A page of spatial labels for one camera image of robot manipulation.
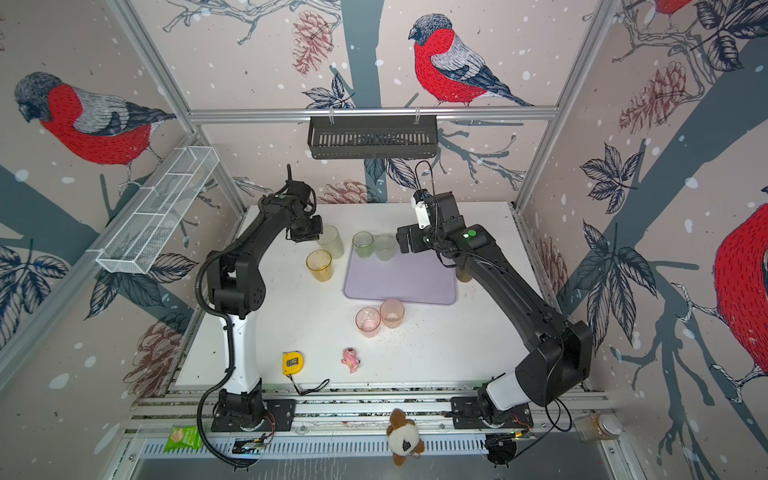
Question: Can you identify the pale green plastic cup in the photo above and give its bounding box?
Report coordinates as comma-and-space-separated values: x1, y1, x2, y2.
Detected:
374, 234, 397, 262

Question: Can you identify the clear pale plastic cup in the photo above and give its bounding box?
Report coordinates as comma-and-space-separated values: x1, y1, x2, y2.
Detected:
317, 224, 345, 260

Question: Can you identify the bright green plastic cup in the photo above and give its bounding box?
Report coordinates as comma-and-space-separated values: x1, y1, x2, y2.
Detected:
352, 231, 375, 259

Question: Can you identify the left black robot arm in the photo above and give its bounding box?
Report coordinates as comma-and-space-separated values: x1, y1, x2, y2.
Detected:
194, 166, 323, 470

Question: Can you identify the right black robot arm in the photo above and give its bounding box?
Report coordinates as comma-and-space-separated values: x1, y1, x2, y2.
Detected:
396, 184, 594, 427

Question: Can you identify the lavender plastic tray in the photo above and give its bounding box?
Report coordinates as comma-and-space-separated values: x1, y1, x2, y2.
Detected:
343, 242, 457, 305

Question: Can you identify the yellow plastic cup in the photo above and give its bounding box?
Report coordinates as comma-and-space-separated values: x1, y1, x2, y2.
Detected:
305, 249, 333, 282

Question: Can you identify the near brown textured cup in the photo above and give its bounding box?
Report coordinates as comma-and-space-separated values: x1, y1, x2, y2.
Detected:
455, 268, 473, 283

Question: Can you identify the right pink plastic cup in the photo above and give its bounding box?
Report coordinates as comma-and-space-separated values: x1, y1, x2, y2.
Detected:
379, 299, 406, 329

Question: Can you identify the pink plastic cup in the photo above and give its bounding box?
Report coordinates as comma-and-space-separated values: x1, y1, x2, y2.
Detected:
379, 299, 406, 329
355, 307, 381, 338

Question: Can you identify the left pink plastic cup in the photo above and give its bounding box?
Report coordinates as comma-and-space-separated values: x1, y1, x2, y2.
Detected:
355, 307, 381, 338

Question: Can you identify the yellow tape measure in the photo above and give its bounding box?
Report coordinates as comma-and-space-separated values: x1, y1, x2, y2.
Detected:
282, 351, 304, 377

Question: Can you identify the small pink toy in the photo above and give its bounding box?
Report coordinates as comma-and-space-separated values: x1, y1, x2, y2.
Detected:
341, 347, 361, 374

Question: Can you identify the brown white plush toy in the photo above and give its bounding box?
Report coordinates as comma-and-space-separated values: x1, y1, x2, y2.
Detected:
386, 409, 425, 467

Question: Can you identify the green snack packet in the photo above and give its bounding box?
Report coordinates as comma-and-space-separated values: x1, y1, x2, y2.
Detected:
164, 426, 203, 453

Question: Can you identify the clear plastic jar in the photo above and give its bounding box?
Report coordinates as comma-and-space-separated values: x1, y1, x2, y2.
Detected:
575, 413, 623, 442

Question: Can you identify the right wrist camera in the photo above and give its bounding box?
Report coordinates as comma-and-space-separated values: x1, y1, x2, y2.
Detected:
411, 189, 434, 230

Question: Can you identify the black hanging wall basket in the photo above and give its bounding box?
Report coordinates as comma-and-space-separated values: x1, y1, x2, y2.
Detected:
307, 115, 438, 160

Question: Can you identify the white wire mesh basket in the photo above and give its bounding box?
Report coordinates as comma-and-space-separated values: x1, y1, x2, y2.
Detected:
96, 146, 219, 274

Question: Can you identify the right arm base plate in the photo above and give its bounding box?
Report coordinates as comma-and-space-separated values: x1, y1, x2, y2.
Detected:
445, 397, 533, 430

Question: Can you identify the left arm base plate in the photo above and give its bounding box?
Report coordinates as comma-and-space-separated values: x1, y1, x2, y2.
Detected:
211, 396, 296, 433

